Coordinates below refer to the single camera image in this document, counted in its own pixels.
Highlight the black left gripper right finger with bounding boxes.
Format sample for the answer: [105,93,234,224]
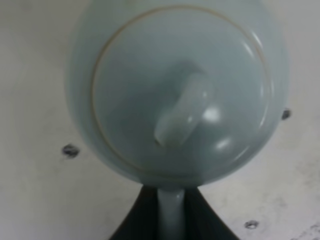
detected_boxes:
[184,188,239,240]

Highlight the light blue porcelain teapot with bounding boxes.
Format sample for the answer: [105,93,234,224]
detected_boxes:
[65,0,289,240]

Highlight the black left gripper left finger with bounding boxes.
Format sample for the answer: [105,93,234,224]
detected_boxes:
[110,186,158,240]

